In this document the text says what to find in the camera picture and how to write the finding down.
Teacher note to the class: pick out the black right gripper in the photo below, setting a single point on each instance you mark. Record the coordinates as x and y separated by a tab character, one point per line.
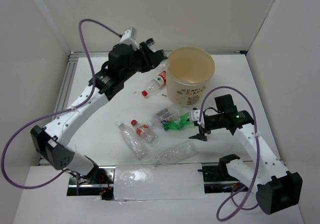
199	136

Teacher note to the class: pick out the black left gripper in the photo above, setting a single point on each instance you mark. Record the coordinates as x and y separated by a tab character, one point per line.
151	59

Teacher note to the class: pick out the large clear crushed bottle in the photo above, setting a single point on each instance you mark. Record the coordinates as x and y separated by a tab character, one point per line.
175	154

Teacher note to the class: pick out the clear bottle white cap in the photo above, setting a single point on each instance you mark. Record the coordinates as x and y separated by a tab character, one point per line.
131	140

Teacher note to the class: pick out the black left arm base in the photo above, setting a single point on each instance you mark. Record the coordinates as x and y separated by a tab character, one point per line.
102	187

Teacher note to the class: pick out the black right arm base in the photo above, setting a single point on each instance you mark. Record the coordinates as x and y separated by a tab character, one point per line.
215	181

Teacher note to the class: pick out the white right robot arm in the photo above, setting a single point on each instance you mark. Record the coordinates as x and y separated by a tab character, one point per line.
274	186

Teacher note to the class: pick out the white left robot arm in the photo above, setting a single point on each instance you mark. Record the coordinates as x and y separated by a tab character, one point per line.
51	141

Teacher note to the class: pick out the red cap bottle near bin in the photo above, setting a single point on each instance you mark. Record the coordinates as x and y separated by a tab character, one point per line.
155	84

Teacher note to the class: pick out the cream cartoon capybara bin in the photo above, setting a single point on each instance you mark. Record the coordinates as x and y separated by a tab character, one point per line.
188	71

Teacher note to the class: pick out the green plastic bottle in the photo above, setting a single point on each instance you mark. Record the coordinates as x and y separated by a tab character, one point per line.
179	123

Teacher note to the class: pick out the clear bottle blue white label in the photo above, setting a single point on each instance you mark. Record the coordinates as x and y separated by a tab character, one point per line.
164	116

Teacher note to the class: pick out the red cap bottle red label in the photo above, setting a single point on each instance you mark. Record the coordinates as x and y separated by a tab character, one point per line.
144	132

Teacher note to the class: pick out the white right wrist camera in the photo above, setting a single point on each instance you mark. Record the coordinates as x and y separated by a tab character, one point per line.
196	116

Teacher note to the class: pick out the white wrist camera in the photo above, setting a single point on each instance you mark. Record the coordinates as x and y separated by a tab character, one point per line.
196	116
129	37

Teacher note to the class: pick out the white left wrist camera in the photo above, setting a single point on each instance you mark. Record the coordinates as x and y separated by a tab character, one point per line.
129	37

